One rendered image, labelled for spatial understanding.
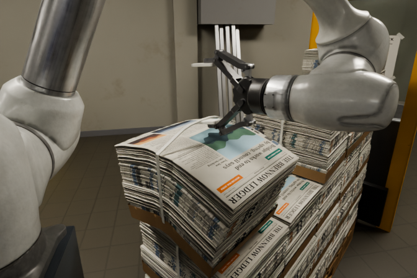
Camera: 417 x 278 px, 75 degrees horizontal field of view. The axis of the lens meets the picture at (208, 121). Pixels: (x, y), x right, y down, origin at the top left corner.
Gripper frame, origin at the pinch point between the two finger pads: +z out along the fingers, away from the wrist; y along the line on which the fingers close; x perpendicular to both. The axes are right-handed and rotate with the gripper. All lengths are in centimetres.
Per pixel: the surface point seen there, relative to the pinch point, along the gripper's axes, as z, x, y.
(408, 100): -28, 160, 26
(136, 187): 12.4, -14.3, 24.1
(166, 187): -0.8, -14.2, 20.3
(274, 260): -15, 11, 50
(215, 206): -15.6, -14.1, 19.9
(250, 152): -12.9, 2.8, 14.7
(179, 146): 0.1, -8.6, 11.9
